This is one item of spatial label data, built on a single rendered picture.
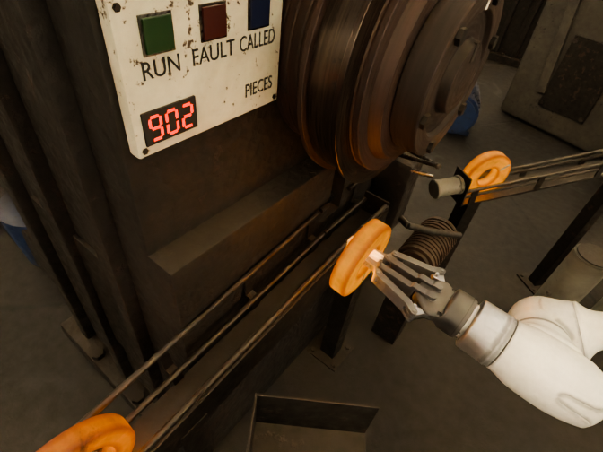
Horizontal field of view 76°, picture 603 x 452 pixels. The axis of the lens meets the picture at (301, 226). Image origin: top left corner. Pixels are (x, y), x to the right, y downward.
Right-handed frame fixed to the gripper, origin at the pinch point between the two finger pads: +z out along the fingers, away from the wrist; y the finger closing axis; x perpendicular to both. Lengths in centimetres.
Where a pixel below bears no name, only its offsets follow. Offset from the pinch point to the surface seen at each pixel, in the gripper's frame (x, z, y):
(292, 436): -23.2, -7.7, -25.2
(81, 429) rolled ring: -8, 13, -48
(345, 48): 32.6, 12.2, -1.4
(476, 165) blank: -10, -3, 63
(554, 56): -33, 9, 290
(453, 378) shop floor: -83, -36, 48
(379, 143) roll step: 17.8, 6.3, 6.1
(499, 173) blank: -13, -10, 71
